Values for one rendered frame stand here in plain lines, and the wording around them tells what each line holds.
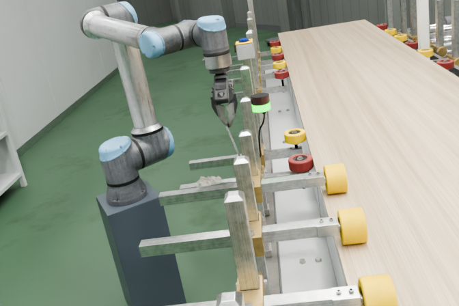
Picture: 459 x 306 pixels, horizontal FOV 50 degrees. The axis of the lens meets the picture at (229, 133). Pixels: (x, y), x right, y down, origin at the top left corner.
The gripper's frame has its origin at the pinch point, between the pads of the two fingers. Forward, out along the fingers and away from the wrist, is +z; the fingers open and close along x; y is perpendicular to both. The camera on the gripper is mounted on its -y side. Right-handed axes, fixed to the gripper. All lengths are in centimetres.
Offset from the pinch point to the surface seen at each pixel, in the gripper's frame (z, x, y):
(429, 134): 11, -66, -7
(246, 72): -14.2, -8.5, 14.3
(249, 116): -5.3, -8.4, -10.7
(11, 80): 29, 249, 325
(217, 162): 18.0, 7.7, 10.5
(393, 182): 11, -47, -37
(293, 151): 17.5, -21.4, 10.3
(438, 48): 15, -115, 130
